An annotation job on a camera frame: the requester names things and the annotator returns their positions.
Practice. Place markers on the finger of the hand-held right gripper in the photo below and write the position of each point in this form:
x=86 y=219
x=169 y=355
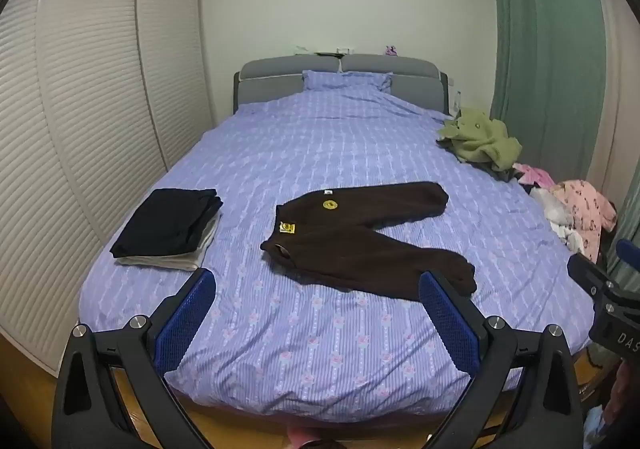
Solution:
x=630 y=255
x=587 y=274

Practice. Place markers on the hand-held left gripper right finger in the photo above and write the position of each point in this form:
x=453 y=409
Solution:
x=450 y=324

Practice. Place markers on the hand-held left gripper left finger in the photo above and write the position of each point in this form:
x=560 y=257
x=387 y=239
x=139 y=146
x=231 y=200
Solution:
x=185 y=324

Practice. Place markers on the brown fleece pants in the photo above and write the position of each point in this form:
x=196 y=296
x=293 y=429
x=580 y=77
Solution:
x=350 y=249

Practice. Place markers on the pink patterned garment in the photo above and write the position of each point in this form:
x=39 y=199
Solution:
x=582 y=206

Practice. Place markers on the grey folded garment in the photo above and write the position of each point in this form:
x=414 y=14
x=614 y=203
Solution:
x=195 y=256

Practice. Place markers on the white crumpled cloth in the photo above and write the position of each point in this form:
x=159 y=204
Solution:
x=555 y=211

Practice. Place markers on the black folded garment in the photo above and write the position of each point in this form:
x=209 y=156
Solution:
x=165 y=221

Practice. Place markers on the light blue cloth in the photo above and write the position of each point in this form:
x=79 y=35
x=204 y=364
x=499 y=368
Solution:
x=597 y=431

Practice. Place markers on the plain pink garment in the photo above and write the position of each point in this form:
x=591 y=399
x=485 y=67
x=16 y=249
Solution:
x=535 y=175

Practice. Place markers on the pink cloth item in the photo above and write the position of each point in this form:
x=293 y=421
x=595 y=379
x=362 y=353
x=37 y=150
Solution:
x=310 y=440

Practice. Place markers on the olive green garment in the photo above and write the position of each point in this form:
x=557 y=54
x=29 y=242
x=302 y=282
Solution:
x=480 y=136

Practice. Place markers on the purple floral duvet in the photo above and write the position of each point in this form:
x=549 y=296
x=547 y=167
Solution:
x=310 y=149

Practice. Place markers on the white louvered wardrobe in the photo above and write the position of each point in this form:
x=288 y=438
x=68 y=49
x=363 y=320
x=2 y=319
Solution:
x=90 y=129

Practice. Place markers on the green curtain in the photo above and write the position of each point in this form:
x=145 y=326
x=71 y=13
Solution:
x=545 y=54

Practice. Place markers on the grey padded headboard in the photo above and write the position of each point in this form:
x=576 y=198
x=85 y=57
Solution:
x=410 y=84

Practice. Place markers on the purple floral pillow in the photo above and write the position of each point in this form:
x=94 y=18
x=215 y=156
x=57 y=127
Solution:
x=345 y=80

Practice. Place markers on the small purple toy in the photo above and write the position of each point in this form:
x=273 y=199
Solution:
x=390 y=50

